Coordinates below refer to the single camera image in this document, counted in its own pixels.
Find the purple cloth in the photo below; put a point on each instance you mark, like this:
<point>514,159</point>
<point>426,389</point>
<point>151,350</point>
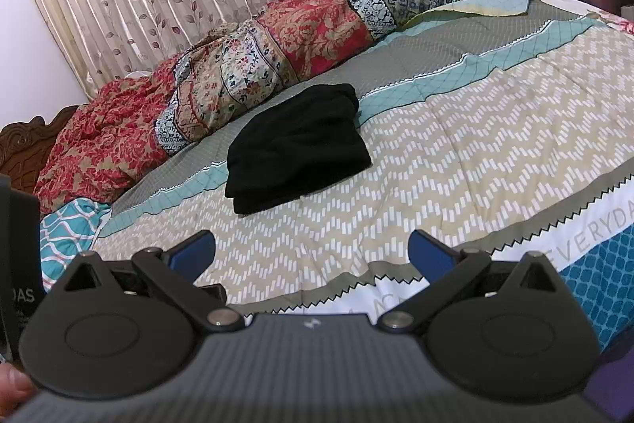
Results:
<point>614,378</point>

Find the person's left hand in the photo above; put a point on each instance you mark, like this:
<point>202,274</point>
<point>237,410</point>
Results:
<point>12,386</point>

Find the beige chevron comforter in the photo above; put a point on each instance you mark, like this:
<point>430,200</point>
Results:
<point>446,130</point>

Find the black pants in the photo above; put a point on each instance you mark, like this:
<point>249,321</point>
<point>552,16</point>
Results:
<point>297,150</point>

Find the pale yellow sheet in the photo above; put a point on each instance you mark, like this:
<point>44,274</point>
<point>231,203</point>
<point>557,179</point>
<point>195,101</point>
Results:
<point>475,6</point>

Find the red floral patchwork quilt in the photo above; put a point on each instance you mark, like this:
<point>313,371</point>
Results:
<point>297,36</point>

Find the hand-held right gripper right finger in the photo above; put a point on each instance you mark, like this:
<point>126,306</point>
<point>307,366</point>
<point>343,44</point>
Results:
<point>433,254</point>

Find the teal white patterned pillow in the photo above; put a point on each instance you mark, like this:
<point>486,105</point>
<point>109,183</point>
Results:
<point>69,229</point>

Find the carved wooden headboard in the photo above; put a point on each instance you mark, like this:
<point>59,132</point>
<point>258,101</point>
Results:
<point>29,135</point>

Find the floral bed sheet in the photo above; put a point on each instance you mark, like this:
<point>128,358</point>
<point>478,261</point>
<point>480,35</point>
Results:
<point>589,9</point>

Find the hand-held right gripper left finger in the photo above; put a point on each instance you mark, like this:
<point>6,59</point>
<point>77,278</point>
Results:
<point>190,254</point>

